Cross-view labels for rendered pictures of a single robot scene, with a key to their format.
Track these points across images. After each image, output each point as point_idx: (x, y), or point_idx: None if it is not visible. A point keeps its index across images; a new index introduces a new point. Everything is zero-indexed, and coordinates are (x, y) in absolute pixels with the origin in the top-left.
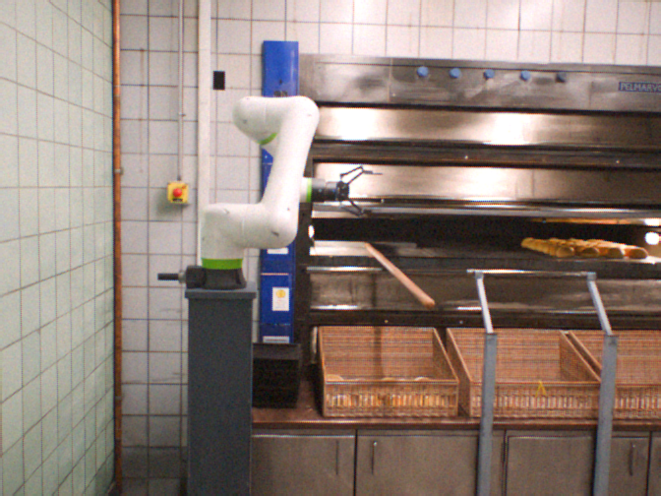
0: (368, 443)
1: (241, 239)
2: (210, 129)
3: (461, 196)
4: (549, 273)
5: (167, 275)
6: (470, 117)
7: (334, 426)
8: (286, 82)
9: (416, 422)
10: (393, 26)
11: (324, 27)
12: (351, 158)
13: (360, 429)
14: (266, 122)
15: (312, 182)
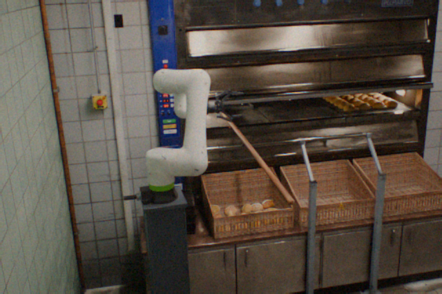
0: (242, 250)
1: (175, 173)
2: (116, 55)
3: (286, 84)
4: (344, 136)
5: (129, 197)
6: (289, 31)
7: (222, 244)
8: (166, 19)
9: (270, 236)
10: None
11: None
12: (213, 66)
13: (237, 243)
14: (177, 88)
15: None
